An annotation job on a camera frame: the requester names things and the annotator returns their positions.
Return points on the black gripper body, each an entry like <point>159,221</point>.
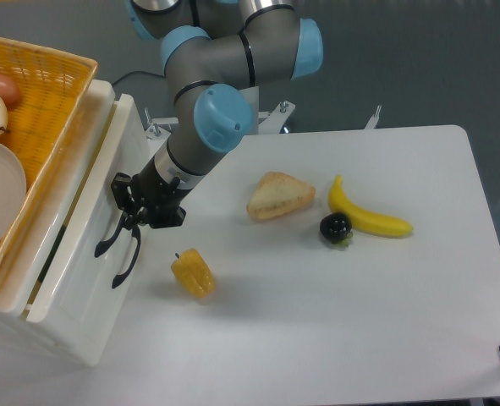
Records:
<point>155,202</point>

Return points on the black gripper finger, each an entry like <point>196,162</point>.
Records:
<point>120,278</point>
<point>104,245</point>

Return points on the white drawer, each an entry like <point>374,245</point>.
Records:
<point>76,308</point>

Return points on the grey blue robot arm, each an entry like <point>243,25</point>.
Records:
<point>210,52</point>

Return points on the white drawer cabinet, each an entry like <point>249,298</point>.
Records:
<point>24,253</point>

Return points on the yellow bell pepper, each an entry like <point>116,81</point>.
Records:
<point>193,274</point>

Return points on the triangular bread sandwich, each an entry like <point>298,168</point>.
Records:
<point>277,195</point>

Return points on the yellow woven basket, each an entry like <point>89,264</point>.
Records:
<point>52,84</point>

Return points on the red apple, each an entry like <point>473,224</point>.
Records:
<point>9,90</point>

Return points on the black blackberry toy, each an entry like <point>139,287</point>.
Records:
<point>336,229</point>

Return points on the yellow banana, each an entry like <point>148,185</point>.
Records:
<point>364,220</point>

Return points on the white clamp bolt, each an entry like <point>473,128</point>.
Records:
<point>374,119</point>

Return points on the white left clamp bracket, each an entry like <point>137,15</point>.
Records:
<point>159,128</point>

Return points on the white table clamp bracket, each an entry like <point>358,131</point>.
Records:
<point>276,121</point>

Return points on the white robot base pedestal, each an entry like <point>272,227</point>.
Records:
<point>251,95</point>

